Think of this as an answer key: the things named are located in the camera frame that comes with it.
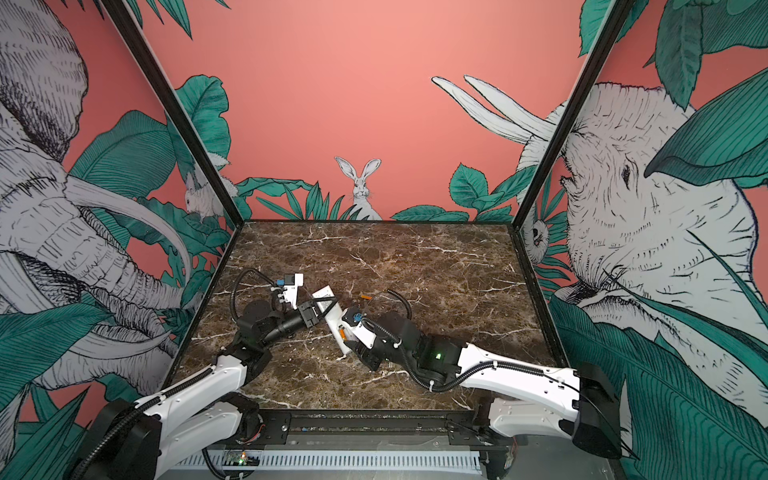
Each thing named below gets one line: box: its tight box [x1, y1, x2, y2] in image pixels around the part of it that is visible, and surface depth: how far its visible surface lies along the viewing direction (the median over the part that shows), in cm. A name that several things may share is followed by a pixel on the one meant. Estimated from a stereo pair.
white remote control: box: [312, 285, 351, 355], surface depth 76 cm
